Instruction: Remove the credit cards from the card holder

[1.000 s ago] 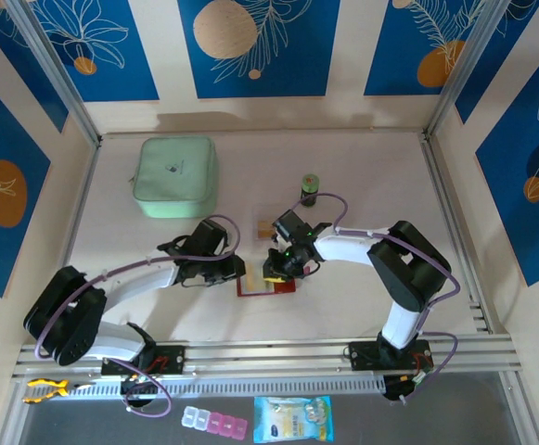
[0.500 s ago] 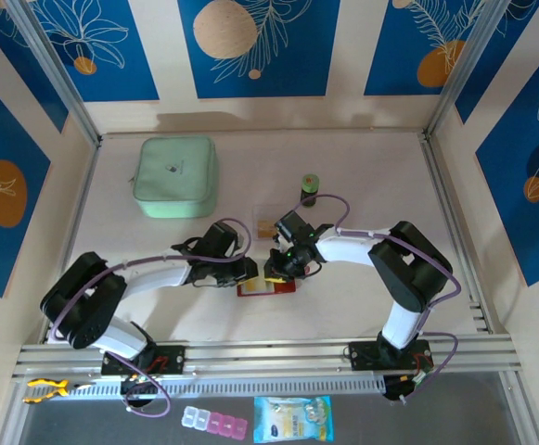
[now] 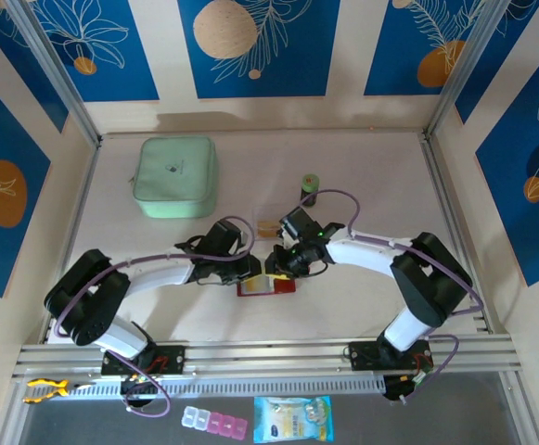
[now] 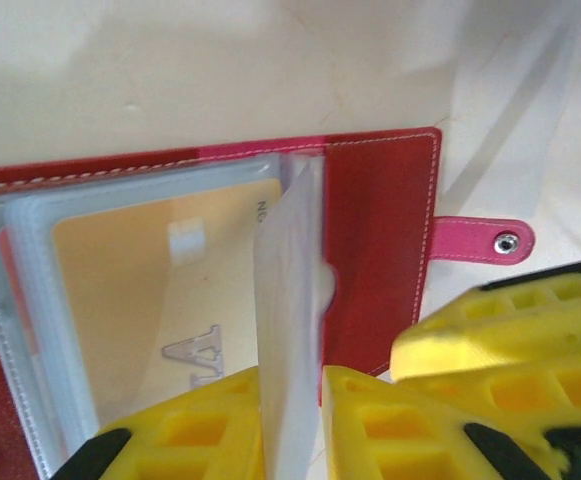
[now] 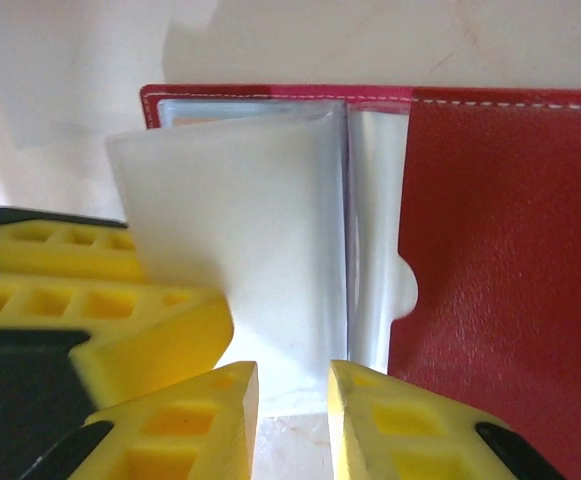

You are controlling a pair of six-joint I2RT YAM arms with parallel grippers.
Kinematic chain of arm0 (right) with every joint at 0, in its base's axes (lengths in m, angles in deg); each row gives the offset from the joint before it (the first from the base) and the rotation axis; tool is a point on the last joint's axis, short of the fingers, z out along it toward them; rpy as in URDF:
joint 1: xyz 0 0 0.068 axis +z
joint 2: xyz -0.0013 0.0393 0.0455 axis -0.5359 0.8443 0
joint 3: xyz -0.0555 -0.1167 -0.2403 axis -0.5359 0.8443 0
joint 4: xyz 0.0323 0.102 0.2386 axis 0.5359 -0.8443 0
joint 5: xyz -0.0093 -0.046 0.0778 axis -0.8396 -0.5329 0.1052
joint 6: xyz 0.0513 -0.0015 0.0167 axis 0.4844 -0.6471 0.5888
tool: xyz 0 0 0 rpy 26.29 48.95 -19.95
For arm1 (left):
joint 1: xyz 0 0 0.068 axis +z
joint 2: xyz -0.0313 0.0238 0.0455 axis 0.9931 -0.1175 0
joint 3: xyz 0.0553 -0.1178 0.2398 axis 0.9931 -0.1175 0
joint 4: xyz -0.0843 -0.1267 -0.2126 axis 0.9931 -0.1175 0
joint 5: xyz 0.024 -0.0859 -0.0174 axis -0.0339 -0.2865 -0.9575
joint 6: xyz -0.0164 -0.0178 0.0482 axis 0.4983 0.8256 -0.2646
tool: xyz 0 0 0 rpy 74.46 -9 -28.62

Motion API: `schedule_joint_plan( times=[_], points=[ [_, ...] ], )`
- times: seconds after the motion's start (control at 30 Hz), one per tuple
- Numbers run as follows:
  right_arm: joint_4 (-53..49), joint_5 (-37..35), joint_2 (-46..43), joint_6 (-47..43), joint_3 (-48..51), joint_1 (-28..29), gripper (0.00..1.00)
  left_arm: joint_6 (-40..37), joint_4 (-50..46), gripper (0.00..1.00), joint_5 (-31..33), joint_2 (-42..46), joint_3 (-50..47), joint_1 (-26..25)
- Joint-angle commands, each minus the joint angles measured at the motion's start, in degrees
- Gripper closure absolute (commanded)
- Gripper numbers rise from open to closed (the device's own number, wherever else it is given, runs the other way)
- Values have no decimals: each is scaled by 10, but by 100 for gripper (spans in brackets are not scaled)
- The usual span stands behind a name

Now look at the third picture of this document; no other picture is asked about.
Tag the aluminium side rail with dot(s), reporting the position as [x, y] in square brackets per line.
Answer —
[73, 232]
[459, 232]

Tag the aluminium corner post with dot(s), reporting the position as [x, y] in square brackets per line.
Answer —
[56, 69]
[468, 69]

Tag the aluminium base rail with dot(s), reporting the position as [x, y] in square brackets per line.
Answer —
[273, 354]

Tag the gold credit card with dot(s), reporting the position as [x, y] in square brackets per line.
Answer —
[265, 228]

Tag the blue snack packet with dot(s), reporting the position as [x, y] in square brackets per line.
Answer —
[292, 419]

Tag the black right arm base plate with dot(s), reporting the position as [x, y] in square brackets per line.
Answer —
[362, 357]

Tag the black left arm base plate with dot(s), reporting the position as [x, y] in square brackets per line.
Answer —
[176, 359]

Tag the red card holder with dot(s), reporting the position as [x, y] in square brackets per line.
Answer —
[285, 287]

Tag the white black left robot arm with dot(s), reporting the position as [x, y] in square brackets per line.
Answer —
[157, 275]

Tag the mint green medicine bag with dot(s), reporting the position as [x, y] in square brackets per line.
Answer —
[174, 178]

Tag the clear pink pill organizer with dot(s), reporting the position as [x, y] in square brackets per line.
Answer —
[213, 422]

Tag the green lidded dark bottle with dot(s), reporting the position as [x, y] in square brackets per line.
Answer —
[309, 190]

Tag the beige credit card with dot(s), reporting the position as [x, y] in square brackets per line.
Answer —
[257, 286]

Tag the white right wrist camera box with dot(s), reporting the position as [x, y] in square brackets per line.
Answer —
[283, 234]

